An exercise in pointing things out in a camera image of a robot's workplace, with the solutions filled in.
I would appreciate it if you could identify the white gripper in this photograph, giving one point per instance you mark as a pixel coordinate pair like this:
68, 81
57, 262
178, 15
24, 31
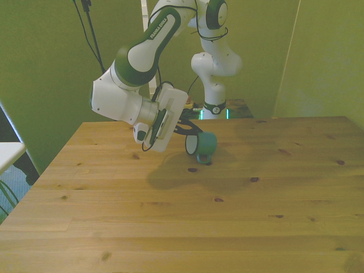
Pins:
176, 98

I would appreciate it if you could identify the teal enamel mug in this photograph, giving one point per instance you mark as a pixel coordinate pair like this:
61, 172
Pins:
206, 143

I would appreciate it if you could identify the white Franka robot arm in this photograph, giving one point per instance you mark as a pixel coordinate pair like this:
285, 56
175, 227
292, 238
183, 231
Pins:
142, 57

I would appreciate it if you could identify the yellow emergency stop button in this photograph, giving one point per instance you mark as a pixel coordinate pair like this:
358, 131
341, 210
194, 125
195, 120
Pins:
190, 104

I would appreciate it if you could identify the black tripod stand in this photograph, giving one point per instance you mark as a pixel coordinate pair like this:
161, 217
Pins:
94, 37

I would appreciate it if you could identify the white side table top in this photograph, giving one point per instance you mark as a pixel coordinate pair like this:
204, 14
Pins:
10, 152

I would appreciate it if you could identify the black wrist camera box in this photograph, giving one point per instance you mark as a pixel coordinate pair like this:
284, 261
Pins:
165, 125

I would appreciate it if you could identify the grey slanted frame bar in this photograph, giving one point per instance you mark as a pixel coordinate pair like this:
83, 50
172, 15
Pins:
12, 122

